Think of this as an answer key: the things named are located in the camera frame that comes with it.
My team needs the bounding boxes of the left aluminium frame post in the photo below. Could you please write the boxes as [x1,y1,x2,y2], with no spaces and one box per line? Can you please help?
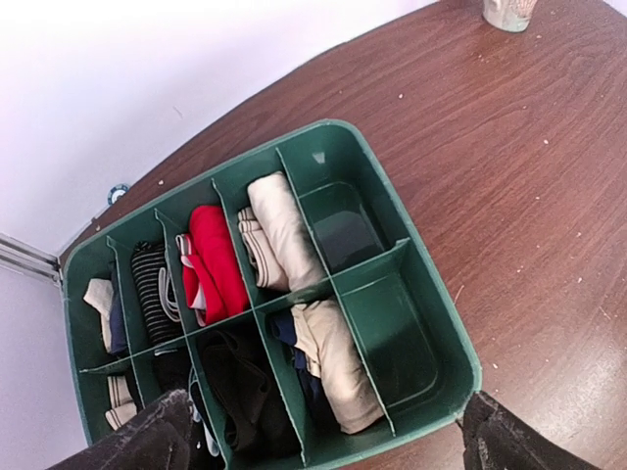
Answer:
[0,234,62,286]

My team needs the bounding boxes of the white patterned ceramic mug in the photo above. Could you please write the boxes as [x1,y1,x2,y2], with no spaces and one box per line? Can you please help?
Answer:
[482,0,537,33]

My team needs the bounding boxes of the green compartment tray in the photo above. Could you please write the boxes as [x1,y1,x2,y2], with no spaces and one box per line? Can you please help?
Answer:
[63,120,481,469]

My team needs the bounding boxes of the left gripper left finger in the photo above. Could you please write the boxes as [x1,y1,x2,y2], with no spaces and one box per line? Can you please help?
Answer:
[53,390,192,470]

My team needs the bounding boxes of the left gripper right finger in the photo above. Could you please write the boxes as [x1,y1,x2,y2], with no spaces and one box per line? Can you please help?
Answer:
[458,391,593,470]

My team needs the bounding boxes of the cream underwear navy trim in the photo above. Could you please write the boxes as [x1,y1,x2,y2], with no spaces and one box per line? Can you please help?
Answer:
[269,299,384,435]

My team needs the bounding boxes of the cream striped-band underwear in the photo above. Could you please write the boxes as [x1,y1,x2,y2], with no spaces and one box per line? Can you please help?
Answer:
[105,370,143,431]

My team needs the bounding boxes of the cream navy underwear in tray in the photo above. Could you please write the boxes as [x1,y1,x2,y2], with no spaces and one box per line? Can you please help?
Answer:
[83,278,128,356]

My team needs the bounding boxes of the cream boxer underwear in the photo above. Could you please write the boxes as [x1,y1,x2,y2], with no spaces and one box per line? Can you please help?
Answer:
[237,171,325,292]

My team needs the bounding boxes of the black rolled underwear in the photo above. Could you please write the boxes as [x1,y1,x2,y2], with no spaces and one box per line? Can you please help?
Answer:
[198,327,300,459]

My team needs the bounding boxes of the black white striped underwear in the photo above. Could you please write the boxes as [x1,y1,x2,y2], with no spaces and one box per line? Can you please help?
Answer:
[130,241,182,346]

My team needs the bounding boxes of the red item in tray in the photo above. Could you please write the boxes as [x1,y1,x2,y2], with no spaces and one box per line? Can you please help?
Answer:
[175,206,250,327]

